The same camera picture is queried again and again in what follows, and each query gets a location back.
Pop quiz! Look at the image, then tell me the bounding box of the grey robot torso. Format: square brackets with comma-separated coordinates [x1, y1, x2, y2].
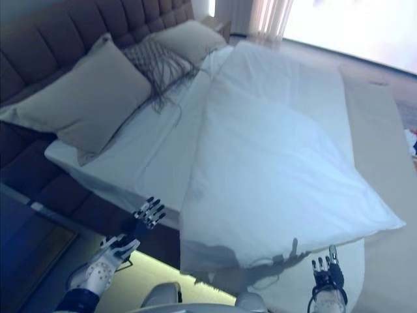
[177, 303, 238, 313]

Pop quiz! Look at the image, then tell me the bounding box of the grey patterned fringed cushion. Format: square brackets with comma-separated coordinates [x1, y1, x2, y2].
[122, 35, 205, 115]

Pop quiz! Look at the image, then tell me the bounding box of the colourful clothes pile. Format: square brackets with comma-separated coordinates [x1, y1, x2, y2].
[403, 128, 417, 159]

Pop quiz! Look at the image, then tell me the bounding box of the brown tufted headboard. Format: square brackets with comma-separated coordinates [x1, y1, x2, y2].
[0, 0, 196, 110]

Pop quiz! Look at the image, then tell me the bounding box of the white duvet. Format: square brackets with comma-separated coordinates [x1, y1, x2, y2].
[178, 40, 407, 275]

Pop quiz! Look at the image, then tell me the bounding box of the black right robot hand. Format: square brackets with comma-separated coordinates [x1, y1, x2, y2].
[311, 245, 346, 290]

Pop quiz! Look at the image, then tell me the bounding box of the brown upholstered bed frame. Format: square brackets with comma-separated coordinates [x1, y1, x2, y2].
[0, 119, 180, 236]

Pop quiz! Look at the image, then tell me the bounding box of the silver right robot leg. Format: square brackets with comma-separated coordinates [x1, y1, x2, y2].
[234, 282, 265, 313]

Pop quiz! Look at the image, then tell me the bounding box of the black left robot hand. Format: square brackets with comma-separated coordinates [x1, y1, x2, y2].
[119, 196, 167, 241]

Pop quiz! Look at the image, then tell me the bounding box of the white sheeted mattress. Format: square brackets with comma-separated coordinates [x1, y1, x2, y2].
[44, 45, 366, 296]

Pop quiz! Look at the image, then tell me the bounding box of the wooden nightstand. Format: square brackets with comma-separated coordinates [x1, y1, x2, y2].
[0, 183, 81, 309]

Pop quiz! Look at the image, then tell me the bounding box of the pale sheer curtain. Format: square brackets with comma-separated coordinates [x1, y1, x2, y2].
[214, 0, 289, 44]

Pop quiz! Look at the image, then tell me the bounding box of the large beige pillow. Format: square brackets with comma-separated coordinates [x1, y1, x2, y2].
[0, 33, 154, 168]

